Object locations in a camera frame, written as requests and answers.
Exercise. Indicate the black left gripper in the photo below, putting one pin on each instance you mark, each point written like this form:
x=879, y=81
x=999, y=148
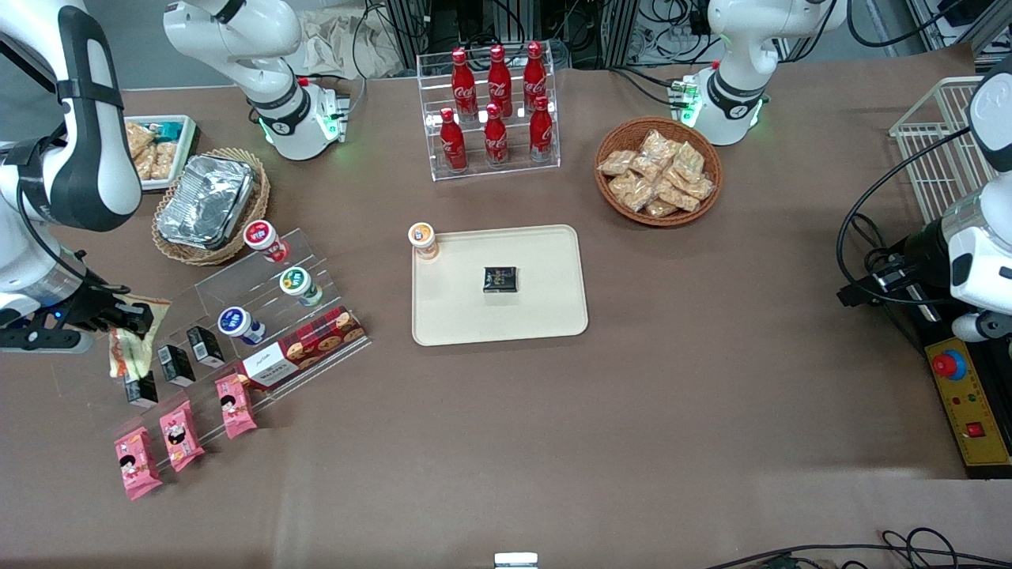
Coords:
x=919, y=251

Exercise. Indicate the pink snack packet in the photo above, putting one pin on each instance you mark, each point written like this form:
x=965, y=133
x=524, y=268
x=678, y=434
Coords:
x=236, y=405
x=137, y=465
x=180, y=436

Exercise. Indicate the orange lid cup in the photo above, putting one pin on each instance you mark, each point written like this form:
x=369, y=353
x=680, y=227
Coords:
x=423, y=237

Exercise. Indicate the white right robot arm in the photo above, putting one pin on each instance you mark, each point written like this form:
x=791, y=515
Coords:
x=95, y=158

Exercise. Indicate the red cola bottle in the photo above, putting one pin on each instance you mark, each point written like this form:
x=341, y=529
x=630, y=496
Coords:
x=500, y=79
x=463, y=87
x=496, y=141
x=535, y=75
x=453, y=146
x=541, y=134

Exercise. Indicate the clear wrapped rice snack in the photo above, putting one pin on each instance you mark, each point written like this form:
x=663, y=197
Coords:
x=145, y=167
x=164, y=160
x=140, y=138

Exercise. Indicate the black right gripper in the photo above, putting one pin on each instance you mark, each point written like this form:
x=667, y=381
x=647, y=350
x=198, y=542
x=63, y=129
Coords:
x=89, y=307

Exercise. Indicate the green lid cup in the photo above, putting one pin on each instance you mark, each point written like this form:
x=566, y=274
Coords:
x=296, y=281

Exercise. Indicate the red lid cup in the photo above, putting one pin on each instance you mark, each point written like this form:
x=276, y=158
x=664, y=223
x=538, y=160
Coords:
x=261, y=235

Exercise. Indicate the clear acrylic stepped display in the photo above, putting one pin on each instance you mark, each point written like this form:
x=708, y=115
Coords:
x=237, y=280

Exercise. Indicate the white rectangular snack tray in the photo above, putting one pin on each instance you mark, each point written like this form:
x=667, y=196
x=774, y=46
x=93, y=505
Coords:
x=188, y=150

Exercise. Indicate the aluminium equipment frame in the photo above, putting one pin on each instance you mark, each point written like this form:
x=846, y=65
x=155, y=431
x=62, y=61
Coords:
x=601, y=24

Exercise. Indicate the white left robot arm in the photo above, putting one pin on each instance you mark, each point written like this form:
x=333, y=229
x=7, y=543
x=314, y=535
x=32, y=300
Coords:
x=735, y=87

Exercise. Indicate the small black carton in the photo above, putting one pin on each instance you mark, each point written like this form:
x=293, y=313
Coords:
x=175, y=366
x=205, y=346
x=142, y=391

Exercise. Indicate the oval tan wicker basket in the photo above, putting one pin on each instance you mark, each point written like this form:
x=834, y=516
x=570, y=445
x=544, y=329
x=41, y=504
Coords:
x=257, y=205

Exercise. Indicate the yellow emergency stop box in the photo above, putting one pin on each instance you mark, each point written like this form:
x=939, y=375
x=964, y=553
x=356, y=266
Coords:
x=968, y=403

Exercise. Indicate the clear wrapped crispy snack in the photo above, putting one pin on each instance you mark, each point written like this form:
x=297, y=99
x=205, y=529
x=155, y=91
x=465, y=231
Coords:
x=678, y=196
x=661, y=208
x=699, y=188
x=689, y=162
x=647, y=167
x=660, y=145
x=617, y=163
x=632, y=192

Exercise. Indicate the red tartan cookie box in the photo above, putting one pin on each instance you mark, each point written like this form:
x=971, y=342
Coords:
x=308, y=348

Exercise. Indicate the small black snack packet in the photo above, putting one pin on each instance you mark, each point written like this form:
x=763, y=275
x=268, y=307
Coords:
x=500, y=280

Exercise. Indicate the small white device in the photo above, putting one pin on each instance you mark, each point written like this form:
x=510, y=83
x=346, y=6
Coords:
x=515, y=561

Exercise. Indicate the silver foil container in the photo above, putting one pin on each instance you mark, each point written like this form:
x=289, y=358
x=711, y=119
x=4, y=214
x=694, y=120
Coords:
x=205, y=201

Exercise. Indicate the blue lid cup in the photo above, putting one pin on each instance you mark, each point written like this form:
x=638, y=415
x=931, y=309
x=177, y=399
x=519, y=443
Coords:
x=235, y=322

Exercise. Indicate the teal snack packet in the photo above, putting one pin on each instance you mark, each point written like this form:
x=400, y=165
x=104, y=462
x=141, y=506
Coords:
x=166, y=129

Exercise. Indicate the triangle sandwich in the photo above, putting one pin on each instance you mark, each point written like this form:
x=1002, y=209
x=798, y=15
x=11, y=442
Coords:
x=134, y=352

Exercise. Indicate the round brown wicker basket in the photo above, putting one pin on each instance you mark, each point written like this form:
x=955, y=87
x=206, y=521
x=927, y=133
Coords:
x=617, y=201

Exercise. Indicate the beige plastic tray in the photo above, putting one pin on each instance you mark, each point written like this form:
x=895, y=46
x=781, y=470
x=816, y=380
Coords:
x=538, y=316

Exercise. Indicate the crumpled beige paper bag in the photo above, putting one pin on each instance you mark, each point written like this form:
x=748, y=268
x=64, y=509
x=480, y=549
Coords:
x=340, y=47

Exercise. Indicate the clear acrylic bottle rack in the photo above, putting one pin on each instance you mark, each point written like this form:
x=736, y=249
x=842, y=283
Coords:
x=514, y=170

